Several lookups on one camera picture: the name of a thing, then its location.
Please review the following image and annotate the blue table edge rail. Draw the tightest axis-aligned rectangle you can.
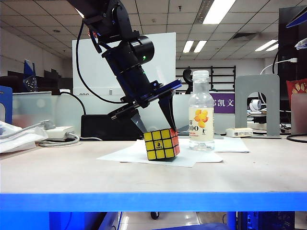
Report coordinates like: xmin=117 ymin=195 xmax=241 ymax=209
xmin=0 ymin=192 xmax=307 ymax=213

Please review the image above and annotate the blue metal bookend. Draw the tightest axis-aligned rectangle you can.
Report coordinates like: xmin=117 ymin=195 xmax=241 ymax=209
xmin=0 ymin=86 xmax=13 ymax=125

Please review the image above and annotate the thick black cable loop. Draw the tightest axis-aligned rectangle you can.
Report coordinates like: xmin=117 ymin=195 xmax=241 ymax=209
xmin=286 ymin=133 xmax=307 ymax=144

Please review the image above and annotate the black office chair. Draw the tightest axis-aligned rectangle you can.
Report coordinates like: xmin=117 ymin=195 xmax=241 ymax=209
xmin=182 ymin=69 xmax=194 ymax=95

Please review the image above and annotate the white coiled cable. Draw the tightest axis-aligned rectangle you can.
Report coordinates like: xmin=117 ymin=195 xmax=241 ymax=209
xmin=37 ymin=133 xmax=104 ymax=148

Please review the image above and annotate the frosted plastic panel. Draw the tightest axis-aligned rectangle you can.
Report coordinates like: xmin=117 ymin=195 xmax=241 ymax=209
xmin=291 ymin=93 xmax=307 ymax=135
xmin=12 ymin=92 xmax=53 ymax=129

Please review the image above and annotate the white plastic bag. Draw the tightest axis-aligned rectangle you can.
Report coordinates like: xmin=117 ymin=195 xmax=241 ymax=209
xmin=0 ymin=120 xmax=48 ymax=154

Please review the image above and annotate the frosted glass desk partition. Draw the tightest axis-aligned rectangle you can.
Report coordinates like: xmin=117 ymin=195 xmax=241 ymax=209
xmin=51 ymin=94 xmax=237 ymax=135

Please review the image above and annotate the black shelf rack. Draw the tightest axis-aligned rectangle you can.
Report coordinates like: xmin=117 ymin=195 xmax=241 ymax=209
xmin=176 ymin=66 xmax=236 ymax=93

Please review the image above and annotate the black power cable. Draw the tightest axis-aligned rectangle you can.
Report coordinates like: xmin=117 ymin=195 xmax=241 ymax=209
xmin=59 ymin=92 xmax=87 ymax=116

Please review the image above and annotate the red patterned package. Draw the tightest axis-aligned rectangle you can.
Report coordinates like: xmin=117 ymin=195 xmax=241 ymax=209
xmin=285 ymin=78 xmax=307 ymax=103

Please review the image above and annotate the blue dotted flag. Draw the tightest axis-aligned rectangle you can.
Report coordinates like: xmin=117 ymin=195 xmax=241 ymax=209
xmin=23 ymin=59 xmax=38 ymax=93

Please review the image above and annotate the white paper sheet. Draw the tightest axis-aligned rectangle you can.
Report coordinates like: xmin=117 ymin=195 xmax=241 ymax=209
xmin=195 ymin=151 xmax=224 ymax=164
xmin=96 ymin=138 xmax=204 ymax=168
xmin=178 ymin=136 xmax=249 ymax=153

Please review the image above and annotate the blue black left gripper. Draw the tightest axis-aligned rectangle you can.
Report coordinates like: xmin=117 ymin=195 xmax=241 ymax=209
xmin=107 ymin=80 xmax=182 ymax=132

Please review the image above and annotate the clear bottle with flower label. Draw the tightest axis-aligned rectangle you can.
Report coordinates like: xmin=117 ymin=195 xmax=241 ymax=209
xmin=188 ymin=70 xmax=215 ymax=151

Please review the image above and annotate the white acrylic board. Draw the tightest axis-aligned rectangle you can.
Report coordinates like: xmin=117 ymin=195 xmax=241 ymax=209
xmin=71 ymin=33 xmax=177 ymax=96

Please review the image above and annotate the small white desk fan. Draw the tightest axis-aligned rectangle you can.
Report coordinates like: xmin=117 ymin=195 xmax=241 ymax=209
xmin=248 ymin=99 xmax=262 ymax=113

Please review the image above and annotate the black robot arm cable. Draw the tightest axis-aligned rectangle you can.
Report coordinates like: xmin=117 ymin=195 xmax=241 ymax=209
xmin=75 ymin=20 xmax=125 ymax=104

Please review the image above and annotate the ceiling air vent grille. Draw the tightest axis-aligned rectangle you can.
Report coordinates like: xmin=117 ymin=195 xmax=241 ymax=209
xmin=234 ymin=33 xmax=261 ymax=40

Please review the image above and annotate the white USB cable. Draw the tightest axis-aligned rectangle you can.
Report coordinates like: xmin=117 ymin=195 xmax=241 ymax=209
xmin=260 ymin=58 xmax=298 ymax=75

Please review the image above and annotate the black rectangular box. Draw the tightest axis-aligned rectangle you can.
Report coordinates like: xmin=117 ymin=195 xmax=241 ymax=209
xmin=81 ymin=115 xmax=144 ymax=141

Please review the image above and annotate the grey plug with cable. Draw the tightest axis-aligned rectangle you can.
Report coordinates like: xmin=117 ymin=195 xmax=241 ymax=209
xmin=0 ymin=119 xmax=57 ymax=140

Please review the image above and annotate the tall black cabinet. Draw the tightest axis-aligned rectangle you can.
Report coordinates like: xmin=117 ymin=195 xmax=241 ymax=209
xmin=278 ymin=6 xmax=307 ymax=113

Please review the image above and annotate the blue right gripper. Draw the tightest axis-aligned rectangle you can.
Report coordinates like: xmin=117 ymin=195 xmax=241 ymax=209
xmin=285 ymin=7 xmax=307 ymax=50

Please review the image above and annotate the purple sign with characters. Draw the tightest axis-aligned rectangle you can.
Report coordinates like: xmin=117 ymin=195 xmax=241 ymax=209
xmin=210 ymin=93 xmax=235 ymax=115

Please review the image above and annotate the upright grey metal bookend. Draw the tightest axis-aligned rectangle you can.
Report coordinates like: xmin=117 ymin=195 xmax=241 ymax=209
xmin=234 ymin=75 xmax=281 ymax=139

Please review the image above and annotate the Rubik's cube with black frame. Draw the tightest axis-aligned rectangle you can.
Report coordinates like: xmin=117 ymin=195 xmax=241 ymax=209
xmin=143 ymin=127 xmax=180 ymax=161

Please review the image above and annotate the white power strip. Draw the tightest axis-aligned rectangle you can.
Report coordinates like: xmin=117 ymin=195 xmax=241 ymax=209
xmin=44 ymin=126 xmax=74 ymax=139

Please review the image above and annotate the white power adapter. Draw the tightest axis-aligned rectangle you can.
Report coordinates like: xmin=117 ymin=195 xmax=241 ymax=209
xmin=225 ymin=127 xmax=254 ymax=138

